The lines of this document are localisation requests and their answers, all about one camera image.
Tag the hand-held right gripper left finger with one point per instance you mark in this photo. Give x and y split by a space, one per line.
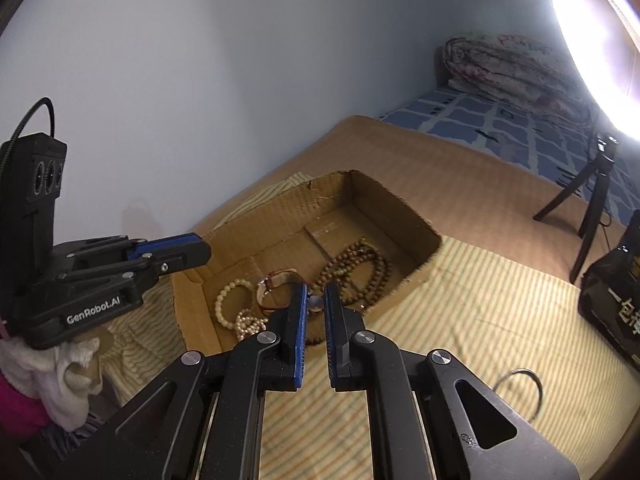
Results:
301 330

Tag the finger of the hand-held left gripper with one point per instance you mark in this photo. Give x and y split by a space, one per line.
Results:
160 245
190 257

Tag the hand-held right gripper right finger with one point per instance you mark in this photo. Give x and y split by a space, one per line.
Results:
329 330

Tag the cardboard box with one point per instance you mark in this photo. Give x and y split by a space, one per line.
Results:
350 200

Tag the person's left hand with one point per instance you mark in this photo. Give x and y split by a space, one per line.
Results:
65 380

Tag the person's dark striped clothing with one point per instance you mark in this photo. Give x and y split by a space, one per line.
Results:
65 440

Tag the striped yellow cloth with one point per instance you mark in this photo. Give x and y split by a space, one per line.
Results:
475 310

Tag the black bangle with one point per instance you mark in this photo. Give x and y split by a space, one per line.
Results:
520 371

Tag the blue patterned bedsheet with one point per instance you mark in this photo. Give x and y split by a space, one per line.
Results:
475 120

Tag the black printed bag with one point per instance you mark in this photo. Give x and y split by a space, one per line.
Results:
610 300

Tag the brown headboard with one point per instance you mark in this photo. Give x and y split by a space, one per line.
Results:
441 67

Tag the black tripod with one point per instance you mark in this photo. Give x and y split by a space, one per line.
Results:
597 195

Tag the folded floral quilt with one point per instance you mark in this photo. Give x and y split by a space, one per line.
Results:
510 70

